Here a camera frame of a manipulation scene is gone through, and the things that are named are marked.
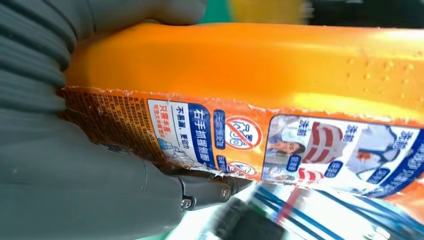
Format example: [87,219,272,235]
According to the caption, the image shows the green work table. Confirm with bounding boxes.
[198,0,233,25]

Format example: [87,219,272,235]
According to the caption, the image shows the yellow taped sheet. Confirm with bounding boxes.
[228,0,314,26]

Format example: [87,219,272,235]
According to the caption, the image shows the long blue metal rack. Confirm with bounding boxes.
[251,183,424,240]

